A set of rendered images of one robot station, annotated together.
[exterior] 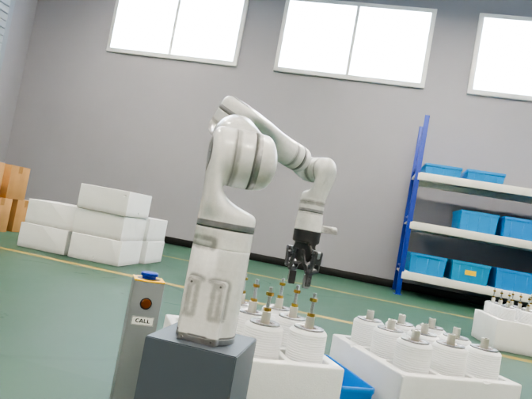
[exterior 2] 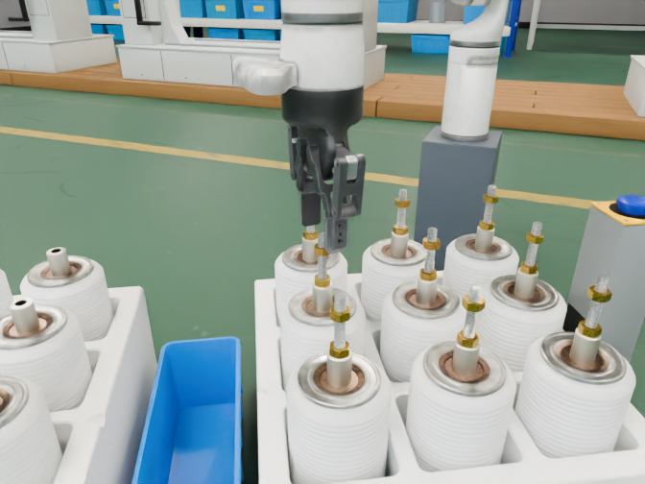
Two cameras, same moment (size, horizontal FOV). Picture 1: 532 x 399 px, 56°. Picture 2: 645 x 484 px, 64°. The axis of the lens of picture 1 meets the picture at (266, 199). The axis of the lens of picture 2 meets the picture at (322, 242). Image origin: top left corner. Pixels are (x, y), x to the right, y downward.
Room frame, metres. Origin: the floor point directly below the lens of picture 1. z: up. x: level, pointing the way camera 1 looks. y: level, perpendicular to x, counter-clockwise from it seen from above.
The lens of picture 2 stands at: (1.86, -0.04, 0.57)
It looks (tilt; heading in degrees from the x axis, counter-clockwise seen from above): 26 degrees down; 190
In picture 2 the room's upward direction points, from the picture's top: straight up
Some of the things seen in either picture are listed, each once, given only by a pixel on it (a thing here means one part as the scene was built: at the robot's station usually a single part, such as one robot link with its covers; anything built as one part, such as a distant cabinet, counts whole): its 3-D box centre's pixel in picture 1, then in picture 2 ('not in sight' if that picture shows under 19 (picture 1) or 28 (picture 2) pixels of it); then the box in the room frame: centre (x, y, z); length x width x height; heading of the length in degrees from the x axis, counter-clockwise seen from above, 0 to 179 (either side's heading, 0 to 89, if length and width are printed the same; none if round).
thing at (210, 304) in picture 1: (214, 283); (468, 92); (0.79, 0.06, 0.39); 0.09 x 0.09 x 0.17; 78
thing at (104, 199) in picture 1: (115, 201); not in sight; (3.81, 1.12, 0.45); 0.39 x 0.39 x 0.18; 79
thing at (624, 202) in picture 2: (149, 275); (633, 206); (1.19, 0.24, 0.32); 0.04 x 0.04 x 0.02
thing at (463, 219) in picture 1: (473, 222); not in sight; (5.46, -2.27, 0.89); 0.50 x 0.38 x 0.21; 170
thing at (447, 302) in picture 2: (251, 312); (425, 300); (1.35, -0.02, 0.25); 0.08 x 0.08 x 0.01
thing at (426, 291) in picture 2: (252, 307); (426, 290); (1.35, -0.02, 0.26); 0.02 x 0.02 x 0.03
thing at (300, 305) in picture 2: (292, 317); (322, 306); (1.38, -0.13, 0.25); 0.08 x 0.08 x 0.01
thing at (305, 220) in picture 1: (314, 220); (302, 48); (1.40, -0.14, 0.52); 0.11 x 0.09 x 0.06; 122
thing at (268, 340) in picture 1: (258, 360); (394, 309); (1.24, -0.05, 0.16); 0.10 x 0.10 x 0.18
